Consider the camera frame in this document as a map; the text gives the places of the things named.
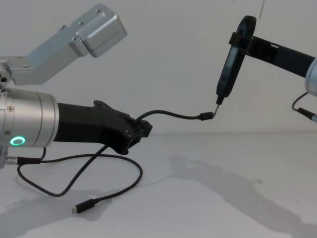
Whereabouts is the thin dark left wrist cable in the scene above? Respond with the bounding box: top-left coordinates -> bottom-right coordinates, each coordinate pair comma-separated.
0,147 -> 48,167

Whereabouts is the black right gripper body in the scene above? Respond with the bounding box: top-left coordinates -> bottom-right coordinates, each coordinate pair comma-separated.
274,44 -> 317,78

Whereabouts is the white table cloth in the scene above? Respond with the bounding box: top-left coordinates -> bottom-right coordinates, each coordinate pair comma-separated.
0,132 -> 317,238

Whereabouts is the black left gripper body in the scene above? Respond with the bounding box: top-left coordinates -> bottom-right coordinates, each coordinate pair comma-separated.
53,99 -> 132,155

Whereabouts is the long black charging cable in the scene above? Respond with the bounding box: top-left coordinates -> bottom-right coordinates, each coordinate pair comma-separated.
17,103 -> 220,214

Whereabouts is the black handheld device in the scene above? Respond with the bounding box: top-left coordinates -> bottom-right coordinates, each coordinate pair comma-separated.
216,15 -> 258,105

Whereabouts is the thin dark wrist cable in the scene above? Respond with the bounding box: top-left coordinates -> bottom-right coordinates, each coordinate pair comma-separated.
291,91 -> 317,124
0,147 -> 48,167

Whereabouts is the thin dark right wrist cable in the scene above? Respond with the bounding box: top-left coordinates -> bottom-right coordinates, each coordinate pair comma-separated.
291,91 -> 317,124

